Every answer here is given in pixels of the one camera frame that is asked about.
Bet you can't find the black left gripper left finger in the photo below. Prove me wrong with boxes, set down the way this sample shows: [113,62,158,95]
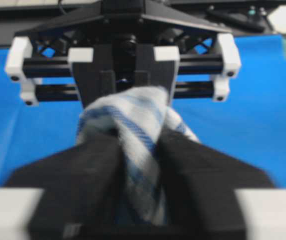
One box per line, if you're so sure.
[0,133,123,240]

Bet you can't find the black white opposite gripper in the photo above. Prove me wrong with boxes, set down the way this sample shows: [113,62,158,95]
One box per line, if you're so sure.
[5,0,241,108]

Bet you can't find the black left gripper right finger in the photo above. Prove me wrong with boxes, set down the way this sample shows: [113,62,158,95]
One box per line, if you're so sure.
[156,129,286,240]

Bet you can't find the white blue plaid towel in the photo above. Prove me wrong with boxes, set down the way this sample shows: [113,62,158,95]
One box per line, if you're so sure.
[76,86,199,226]

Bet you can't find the blue table cloth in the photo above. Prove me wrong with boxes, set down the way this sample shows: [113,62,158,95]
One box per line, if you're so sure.
[0,35,286,188]

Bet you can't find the black aluminium frame rail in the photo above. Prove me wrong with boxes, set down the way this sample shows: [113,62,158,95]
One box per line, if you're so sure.
[0,0,286,49]

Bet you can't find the black handled tool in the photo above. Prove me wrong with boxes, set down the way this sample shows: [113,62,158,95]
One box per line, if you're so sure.
[206,6,266,33]

